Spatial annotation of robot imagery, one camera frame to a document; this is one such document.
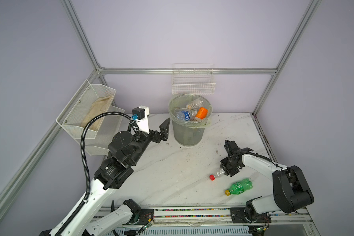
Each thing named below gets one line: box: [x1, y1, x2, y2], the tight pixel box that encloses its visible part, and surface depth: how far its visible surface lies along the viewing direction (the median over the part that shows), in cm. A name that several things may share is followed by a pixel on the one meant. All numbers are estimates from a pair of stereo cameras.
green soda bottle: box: [224, 177, 254, 197], surface depth 80 cm
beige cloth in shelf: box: [80, 94, 114, 131], surface depth 84 cm
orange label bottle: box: [195, 107, 208, 120], surface depth 90 cm
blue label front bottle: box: [174, 110, 197, 122], surface depth 84 cm
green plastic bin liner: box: [168, 94, 213, 128], surface depth 91 cm
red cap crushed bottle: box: [208, 168, 226, 181], surface depth 84 cm
